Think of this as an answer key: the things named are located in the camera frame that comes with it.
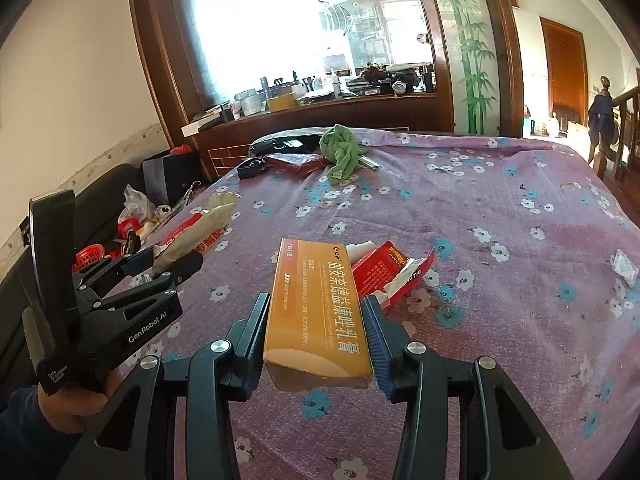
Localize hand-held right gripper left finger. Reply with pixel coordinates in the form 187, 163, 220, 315
55, 291, 272, 480

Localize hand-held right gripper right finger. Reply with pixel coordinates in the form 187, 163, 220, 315
361, 294, 576, 480

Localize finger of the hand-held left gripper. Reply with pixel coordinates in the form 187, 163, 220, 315
75, 247, 157, 296
95, 251, 205, 313

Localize beige paper wrapper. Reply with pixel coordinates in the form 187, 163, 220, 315
151, 194, 239, 275

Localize orange medicine box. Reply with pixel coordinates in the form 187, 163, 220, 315
263, 237, 375, 392

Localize person's left forearm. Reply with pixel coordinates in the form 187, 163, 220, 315
0, 385, 96, 480

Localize person's left hand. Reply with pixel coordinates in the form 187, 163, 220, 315
22, 306, 123, 428

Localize red white packet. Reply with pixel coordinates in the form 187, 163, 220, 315
162, 211, 228, 258

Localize red plastic basket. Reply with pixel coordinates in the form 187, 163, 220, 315
76, 244, 107, 272

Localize clear plastic bag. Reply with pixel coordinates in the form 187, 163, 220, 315
120, 184, 157, 223

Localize black sofa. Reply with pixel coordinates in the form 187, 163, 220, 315
0, 162, 148, 386

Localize red cigarette pack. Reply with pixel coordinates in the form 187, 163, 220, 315
350, 241, 440, 311

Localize black paper bag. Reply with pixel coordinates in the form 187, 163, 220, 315
142, 151, 203, 206

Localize black car key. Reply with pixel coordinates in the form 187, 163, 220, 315
236, 156, 266, 180

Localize white flat box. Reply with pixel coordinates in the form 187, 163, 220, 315
181, 112, 222, 137

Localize dark red packet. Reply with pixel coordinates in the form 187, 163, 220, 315
263, 151, 327, 172

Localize black glossy case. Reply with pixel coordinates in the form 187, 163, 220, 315
249, 129, 326, 157

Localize purple floral tablecloth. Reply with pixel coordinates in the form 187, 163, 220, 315
112, 127, 640, 480

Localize green cloth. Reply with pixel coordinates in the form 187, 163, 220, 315
319, 124, 368, 186

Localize wooden glass cabinet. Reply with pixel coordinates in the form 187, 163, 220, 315
125, 0, 526, 181

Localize small white sachet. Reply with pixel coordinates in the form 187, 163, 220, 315
612, 250, 640, 286

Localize bamboo print glass panel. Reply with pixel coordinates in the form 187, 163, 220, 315
430, 0, 501, 136

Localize dark blue jacket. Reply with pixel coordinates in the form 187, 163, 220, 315
587, 94, 617, 163

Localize wooden door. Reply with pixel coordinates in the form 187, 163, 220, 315
539, 16, 590, 128

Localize wooden stair railing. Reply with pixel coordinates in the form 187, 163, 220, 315
587, 75, 640, 196

